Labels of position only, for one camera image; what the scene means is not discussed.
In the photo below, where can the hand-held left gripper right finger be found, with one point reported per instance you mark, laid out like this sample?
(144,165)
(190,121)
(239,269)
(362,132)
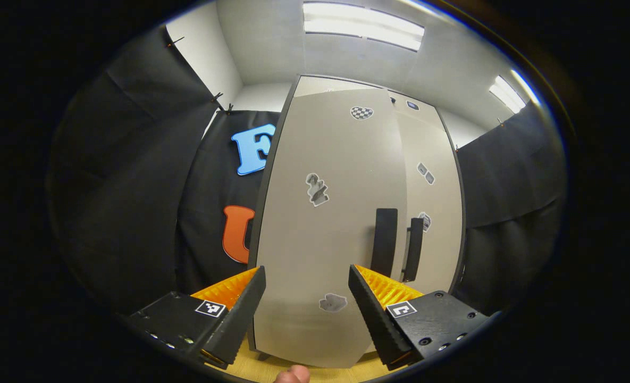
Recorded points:
(378,319)

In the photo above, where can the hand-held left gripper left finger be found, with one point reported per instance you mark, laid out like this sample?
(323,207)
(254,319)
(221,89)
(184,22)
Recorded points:
(240,314)

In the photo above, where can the white cabinet door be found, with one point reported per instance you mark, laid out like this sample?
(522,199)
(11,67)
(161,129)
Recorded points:
(320,239)
(442,250)

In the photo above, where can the white shoe cabinet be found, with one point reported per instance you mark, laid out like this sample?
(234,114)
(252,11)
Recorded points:
(325,85)

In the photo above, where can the black backdrop cloth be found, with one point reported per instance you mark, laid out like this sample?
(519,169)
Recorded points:
(511,213)
(123,186)

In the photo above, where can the small ceiling light panel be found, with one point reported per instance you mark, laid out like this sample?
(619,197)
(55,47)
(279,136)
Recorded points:
(509,93)

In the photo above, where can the large ceiling light panel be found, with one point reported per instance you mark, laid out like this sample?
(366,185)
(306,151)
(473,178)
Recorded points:
(362,26)

